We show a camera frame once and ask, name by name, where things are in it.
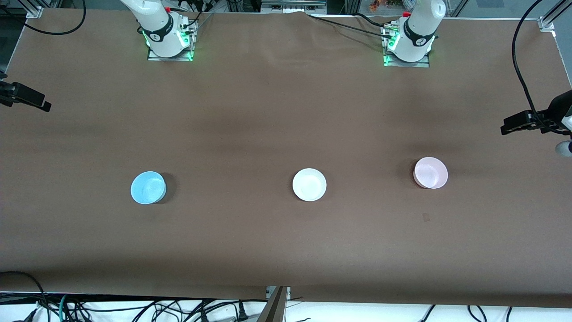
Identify pink plastic bowl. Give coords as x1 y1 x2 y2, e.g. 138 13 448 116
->
413 157 448 190

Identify blue plastic bowl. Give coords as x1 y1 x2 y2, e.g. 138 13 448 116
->
130 171 167 205

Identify white plastic bowl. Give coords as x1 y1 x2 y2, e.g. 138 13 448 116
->
292 168 327 202

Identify orange patterned item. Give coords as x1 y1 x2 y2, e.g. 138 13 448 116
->
369 0 405 12

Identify brown table cover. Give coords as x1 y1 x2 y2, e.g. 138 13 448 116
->
0 8 572 309

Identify grey power strip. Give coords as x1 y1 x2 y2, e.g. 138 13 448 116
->
261 0 327 14

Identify aluminium frame profile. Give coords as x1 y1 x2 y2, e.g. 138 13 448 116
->
538 0 572 33
25 0 45 19

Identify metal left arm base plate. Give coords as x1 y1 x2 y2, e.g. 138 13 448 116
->
383 22 430 68

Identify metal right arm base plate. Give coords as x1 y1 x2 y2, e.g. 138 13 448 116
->
147 20 194 62

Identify black looped floor cable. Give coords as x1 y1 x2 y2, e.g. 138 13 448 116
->
0 271 49 322

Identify black arm base cable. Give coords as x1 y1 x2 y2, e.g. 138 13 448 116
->
170 0 215 28

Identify short curved black cable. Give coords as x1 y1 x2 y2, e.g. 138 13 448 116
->
353 13 394 28

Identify long black table cable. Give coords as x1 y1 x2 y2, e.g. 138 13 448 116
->
307 13 394 40

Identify tangled black floor cables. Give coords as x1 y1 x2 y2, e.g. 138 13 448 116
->
67 297 269 322

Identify grey metal post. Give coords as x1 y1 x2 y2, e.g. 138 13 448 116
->
257 286 291 322

